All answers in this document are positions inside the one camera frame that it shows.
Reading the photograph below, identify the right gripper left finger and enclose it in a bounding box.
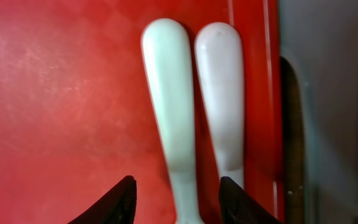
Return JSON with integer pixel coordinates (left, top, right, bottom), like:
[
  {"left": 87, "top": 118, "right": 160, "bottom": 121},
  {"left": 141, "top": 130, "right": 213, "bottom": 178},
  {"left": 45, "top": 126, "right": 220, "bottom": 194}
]
[{"left": 69, "top": 175, "right": 137, "bottom": 224}]

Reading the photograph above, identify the red serving tray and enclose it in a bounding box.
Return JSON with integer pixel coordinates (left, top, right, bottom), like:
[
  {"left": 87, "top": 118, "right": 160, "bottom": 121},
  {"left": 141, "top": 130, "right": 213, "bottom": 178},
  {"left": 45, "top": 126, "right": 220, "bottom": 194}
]
[{"left": 0, "top": 0, "right": 285, "bottom": 223}]

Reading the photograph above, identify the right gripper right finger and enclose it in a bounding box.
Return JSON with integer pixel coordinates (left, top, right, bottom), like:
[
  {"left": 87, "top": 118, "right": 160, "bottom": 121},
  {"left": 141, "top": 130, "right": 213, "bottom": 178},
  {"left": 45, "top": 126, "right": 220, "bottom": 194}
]
[{"left": 219, "top": 176, "right": 282, "bottom": 224}]

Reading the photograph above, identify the white plastic spoon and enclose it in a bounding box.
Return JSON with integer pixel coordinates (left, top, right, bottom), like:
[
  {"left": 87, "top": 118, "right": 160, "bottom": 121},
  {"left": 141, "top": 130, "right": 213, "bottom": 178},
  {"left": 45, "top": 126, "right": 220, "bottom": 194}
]
[{"left": 141, "top": 18, "right": 202, "bottom": 223}]

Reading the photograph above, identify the white plastic fork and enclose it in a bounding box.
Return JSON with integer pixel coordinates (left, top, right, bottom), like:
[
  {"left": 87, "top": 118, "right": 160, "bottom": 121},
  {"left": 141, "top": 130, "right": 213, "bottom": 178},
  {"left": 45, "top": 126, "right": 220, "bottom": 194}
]
[{"left": 195, "top": 22, "right": 245, "bottom": 188}]

